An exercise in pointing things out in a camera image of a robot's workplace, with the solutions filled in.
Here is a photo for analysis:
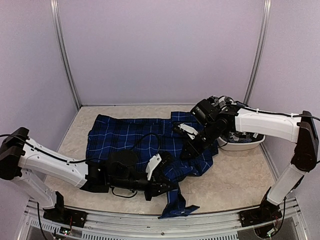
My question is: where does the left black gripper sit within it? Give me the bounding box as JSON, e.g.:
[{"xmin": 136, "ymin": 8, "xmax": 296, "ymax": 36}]
[{"xmin": 110, "ymin": 171, "xmax": 178, "ymax": 202}]

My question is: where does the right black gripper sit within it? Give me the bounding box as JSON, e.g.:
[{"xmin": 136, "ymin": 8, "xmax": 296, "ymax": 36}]
[{"xmin": 179, "ymin": 120, "xmax": 226, "ymax": 160}]

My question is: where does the blue plaid long sleeve shirt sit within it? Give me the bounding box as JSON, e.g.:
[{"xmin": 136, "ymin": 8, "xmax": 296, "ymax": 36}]
[{"xmin": 85, "ymin": 110, "xmax": 220, "ymax": 220}]

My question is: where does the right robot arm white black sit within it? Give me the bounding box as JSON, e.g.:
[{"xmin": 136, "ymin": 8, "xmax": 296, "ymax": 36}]
[{"xmin": 180, "ymin": 96, "xmax": 319, "ymax": 227}]

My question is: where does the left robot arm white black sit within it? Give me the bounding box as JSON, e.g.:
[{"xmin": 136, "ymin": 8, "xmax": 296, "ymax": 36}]
[{"xmin": 0, "ymin": 127, "xmax": 178, "ymax": 226}]

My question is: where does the white plastic basin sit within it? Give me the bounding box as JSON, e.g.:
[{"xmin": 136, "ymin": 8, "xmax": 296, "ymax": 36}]
[{"xmin": 217, "ymin": 135, "xmax": 266, "ymax": 152}]

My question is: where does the grey black patterned shirt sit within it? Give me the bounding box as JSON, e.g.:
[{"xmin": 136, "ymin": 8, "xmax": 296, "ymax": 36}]
[{"xmin": 207, "ymin": 95, "xmax": 265, "ymax": 144}]

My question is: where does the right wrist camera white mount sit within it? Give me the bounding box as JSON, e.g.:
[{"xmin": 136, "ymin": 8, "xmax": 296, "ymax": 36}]
[{"xmin": 172, "ymin": 123, "xmax": 199, "ymax": 140}]

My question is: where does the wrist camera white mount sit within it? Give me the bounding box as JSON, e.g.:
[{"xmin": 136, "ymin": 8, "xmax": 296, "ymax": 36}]
[
  {"xmin": 172, "ymin": 123, "xmax": 199, "ymax": 140},
  {"xmin": 145, "ymin": 151, "xmax": 173, "ymax": 181}
]

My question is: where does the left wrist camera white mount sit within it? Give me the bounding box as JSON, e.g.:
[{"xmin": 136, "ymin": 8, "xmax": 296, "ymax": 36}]
[{"xmin": 145, "ymin": 151, "xmax": 173, "ymax": 181}]

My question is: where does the front aluminium rail base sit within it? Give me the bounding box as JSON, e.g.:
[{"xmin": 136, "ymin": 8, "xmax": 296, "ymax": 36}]
[{"xmin": 18, "ymin": 199, "xmax": 308, "ymax": 240}]

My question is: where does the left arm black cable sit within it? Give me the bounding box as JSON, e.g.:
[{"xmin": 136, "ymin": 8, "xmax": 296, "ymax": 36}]
[{"xmin": 84, "ymin": 133, "xmax": 161, "ymax": 166}]

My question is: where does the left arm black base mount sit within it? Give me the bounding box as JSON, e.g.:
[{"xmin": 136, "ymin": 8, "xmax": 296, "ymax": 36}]
[{"xmin": 43, "ymin": 207, "xmax": 88, "ymax": 228}]

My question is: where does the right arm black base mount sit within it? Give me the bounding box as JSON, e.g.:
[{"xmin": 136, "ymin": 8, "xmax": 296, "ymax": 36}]
[{"xmin": 239, "ymin": 207, "xmax": 283, "ymax": 228}]

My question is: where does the right aluminium frame post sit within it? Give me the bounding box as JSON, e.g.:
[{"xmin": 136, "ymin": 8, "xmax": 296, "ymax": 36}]
[{"xmin": 243, "ymin": 0, "xmax": 272, "ymax": 104}]

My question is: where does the aluminium frame post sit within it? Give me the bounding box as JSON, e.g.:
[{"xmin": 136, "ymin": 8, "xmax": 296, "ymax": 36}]
[
  {"xmin": 50, "ymin": 0, "xmax": 82, "ymax": 111},
  {"xmin": 243, "ymin": 0, "xmax": 272, "ymax": 104}
]

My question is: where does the left aluminium frame post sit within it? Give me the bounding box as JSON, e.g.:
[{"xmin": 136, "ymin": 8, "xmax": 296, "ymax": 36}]
[{"xmin": 50, "ymin": 0, "xmax": 82, "ymax": 111}]

